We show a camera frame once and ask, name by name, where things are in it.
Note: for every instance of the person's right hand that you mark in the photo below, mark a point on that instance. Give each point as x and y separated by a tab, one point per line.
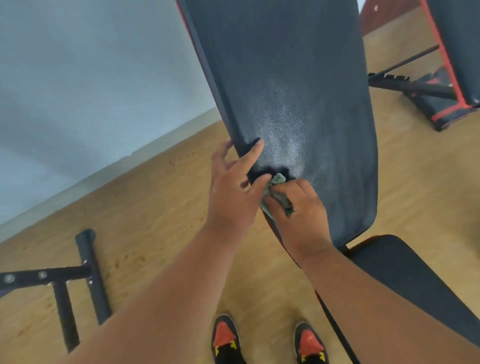
307	225

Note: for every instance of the person's left hand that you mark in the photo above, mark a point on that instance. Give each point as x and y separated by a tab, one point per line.
228	198

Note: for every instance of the green cleaning cloth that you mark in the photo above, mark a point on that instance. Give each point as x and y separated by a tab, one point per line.
278	179

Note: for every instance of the black weight bench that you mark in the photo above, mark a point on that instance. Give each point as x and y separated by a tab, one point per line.
461	37
281	75

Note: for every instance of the person's left forearm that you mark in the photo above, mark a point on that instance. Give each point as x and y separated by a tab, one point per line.
161	311

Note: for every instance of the person's right forearm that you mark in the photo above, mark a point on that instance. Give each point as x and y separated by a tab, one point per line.
382	318

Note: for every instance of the red black right shoe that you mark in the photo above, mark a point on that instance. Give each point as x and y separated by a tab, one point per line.
309	343

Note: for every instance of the red black shoe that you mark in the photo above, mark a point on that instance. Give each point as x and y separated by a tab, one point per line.
224	333
309	343

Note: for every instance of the red black left shoe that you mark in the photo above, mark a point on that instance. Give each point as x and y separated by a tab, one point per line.
224	333

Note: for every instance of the black trousers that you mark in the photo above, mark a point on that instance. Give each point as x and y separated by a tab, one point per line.
236	359

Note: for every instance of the red-brown wooden door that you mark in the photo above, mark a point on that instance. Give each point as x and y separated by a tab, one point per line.
386	18

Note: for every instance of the black metal frame with bolts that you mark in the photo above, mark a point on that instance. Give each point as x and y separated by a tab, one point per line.
88	262

